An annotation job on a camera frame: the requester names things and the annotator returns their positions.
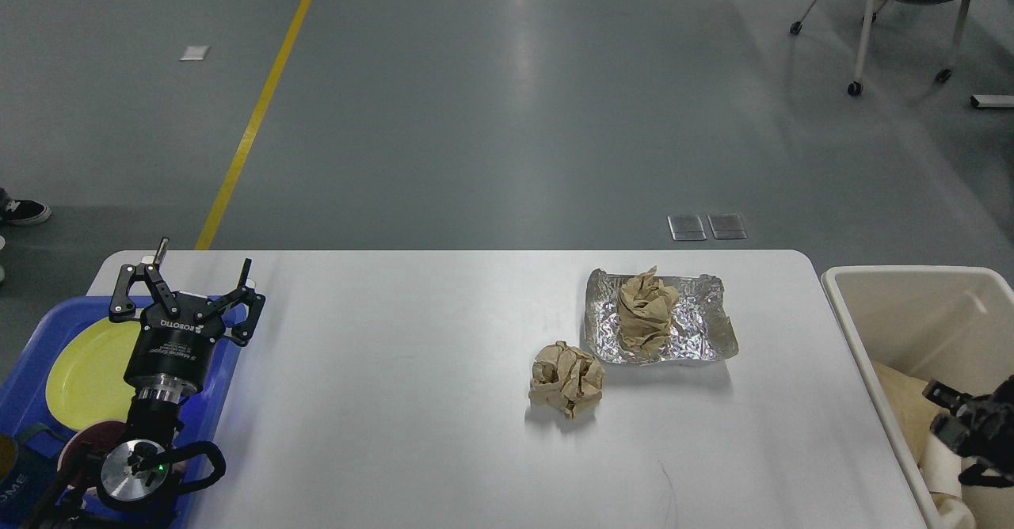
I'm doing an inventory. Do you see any white bar on floor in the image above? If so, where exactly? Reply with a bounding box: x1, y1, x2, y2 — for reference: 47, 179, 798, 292
970, 93, 1014, 110

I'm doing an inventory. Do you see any left metal floor plate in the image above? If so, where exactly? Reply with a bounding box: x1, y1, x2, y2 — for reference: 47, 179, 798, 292
667, 215, 707, 242

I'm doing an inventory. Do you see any crumpled brown paper ball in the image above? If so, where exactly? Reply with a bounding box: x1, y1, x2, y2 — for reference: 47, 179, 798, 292
528, 341, 605, 420

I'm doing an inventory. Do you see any white floor marker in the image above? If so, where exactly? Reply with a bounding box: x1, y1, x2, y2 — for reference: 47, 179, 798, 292
180, 45, 211, 61

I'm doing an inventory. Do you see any white paper cup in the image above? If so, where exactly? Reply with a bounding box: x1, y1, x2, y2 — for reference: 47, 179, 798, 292
961, 485, 1014, 529
919, 432, 963, 499

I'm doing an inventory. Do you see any metal floor plate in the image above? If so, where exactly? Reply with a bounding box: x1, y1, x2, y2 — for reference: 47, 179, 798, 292
707, 214, 749, 240
667, 215, 707, 242

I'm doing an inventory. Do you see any beige plastic bin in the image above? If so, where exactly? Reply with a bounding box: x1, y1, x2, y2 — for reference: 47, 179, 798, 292
821, 265, 1013, 528

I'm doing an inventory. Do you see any crumpled brown paper on foil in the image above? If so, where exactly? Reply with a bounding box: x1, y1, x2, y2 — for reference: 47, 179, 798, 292
615, 266, 680, 357

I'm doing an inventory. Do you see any aluminium foil sheet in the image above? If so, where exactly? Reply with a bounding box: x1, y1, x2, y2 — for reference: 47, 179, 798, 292
583, 268, 739, 364

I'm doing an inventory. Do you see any right metal floor plate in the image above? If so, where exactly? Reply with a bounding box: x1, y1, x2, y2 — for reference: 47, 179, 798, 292
707, 214, 749, 240

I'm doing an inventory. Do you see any blue plastic tray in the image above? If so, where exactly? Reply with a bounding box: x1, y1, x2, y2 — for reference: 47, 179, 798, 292
0, 295, 246, 529

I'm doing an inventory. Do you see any dark teal mug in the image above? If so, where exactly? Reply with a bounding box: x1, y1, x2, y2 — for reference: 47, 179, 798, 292
1, 422, 68, 528

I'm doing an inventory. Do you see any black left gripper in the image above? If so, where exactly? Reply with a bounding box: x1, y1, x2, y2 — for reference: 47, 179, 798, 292
108, 238, 267, 399

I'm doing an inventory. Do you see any pink mug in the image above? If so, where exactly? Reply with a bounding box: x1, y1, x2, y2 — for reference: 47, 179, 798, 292
57, 419, 191, 506

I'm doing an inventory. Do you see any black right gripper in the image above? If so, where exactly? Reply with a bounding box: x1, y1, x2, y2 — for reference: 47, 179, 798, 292
922, 376, 1013, 489

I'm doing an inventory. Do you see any yellow plastic plate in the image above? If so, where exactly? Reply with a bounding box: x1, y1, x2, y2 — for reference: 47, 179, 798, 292
46, 318, 140, 431

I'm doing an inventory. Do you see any brown paper bag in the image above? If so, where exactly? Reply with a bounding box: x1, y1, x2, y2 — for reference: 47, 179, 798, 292
872, 362, 941, 463

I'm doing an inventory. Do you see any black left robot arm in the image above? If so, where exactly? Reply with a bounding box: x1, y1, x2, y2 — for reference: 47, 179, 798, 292
19, 239, 267, 528

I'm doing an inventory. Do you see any black and white shoe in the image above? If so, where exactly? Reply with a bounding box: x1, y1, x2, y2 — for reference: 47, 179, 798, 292
1, 198, 53, 226

